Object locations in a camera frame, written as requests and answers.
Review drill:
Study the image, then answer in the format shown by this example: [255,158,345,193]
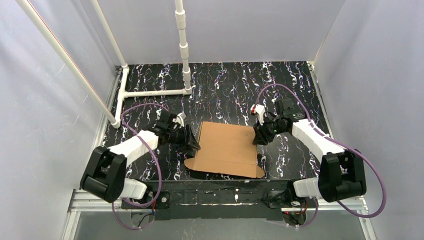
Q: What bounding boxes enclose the brown cardboard box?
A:
[184,121,265,179]

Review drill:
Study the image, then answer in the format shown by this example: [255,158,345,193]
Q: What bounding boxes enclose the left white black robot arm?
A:
[80,110,201,203]

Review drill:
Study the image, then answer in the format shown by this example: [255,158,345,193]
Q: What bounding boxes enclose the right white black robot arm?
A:
[250,99,367,203]

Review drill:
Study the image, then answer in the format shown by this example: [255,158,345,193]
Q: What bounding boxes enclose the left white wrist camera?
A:
[175,112,186,128]

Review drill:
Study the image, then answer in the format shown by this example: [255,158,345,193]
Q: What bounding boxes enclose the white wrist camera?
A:
[175,112,186,128]
[250,104,266,125]

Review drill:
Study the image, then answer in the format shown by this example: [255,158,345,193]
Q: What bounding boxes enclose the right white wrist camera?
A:
[250,104,266,125]

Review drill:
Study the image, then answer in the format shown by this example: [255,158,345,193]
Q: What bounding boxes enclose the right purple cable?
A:
[255,83,388,228]

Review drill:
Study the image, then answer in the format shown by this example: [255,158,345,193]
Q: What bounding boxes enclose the purple cable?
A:
[255,83,388,228]
[111,102,170,231]

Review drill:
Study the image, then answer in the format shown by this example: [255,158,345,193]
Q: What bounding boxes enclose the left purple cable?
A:
[111,102,170,231]

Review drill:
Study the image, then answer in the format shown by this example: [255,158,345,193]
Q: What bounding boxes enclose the white pvc pipe frame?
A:
[16,0,195,128]

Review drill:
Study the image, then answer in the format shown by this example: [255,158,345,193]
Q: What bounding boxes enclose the aluminium rail base frame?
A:
[66,61,367,240]

